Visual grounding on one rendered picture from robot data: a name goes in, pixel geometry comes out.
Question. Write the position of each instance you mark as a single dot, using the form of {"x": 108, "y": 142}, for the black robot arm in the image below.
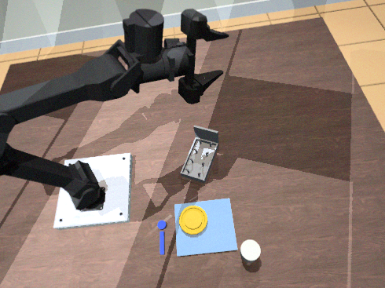
{"x": 102, "y": 78}

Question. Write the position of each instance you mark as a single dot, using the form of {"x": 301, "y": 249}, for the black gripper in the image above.
{"x": 180, "y": 61}

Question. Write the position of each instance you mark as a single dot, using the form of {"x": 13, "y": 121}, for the yellow plate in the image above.
{"x": 193, "y": 220}

